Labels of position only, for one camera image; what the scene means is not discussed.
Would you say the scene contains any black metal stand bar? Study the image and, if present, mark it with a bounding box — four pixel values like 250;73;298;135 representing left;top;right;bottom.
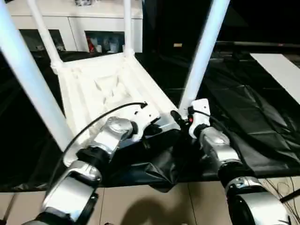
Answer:
280;192;300;204

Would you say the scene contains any flat white board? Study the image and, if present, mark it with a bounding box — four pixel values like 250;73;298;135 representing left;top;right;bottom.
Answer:
250;53;300;105

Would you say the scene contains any white glass-door cabinet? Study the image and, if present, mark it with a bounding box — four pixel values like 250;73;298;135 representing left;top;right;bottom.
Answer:
0;0;143;54

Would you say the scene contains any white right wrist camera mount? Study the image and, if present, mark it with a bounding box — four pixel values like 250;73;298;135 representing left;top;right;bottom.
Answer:
187;98;211;139

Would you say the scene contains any white plastic table top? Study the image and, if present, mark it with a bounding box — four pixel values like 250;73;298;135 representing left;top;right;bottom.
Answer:
50;52;182;167

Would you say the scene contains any black glossy mat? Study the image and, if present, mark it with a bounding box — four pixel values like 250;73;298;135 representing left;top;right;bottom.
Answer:
0;49;300;194

